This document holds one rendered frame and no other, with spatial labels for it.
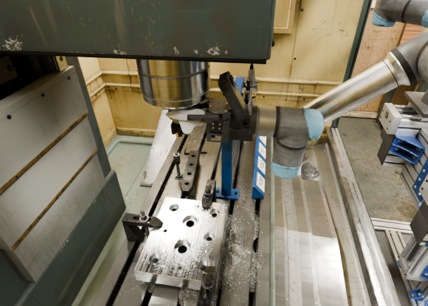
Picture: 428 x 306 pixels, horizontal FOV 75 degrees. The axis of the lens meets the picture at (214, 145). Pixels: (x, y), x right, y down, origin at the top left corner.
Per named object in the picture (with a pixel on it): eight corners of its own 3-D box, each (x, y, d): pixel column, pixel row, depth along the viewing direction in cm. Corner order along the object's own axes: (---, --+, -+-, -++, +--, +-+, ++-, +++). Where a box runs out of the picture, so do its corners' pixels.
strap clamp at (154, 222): (167, 238, 98) (161, 208, 90) (164, 246, 96) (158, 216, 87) (131, 233, 100) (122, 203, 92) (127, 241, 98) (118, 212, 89)
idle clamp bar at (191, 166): (200, 162, 132) (200, 150, 129) (192, 203, 111) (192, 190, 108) (190, 161, 133) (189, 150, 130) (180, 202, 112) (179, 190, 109)
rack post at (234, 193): (239, 191, 116) (242, 130, 99) (238, 200, 112) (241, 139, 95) (215, 188, 118) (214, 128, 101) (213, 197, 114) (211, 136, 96)
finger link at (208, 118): (187, 124, 63) (225, 122, 64) (187, 118, 62) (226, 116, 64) (186, 113, 67) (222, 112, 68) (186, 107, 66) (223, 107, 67)
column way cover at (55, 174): (111, 180, 123) (74, 65, 93) (37, 287, 85) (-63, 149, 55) (100, 179, 124) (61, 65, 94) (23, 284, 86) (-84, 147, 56)
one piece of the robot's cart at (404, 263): (414, 258, 152) (417, 254, 150) (425, 282, 141) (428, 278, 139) (396, 256, 154) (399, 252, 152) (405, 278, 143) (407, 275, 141)
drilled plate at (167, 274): (227, 213, 102) (228, 203, 99) (214, 292, 78) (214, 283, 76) (167, 206, 105) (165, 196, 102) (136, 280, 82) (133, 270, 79)
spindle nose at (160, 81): (158, 78, 74) (151, 30, 67) (218, 83, 71) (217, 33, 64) (129, 105, 61) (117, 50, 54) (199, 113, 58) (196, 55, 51)
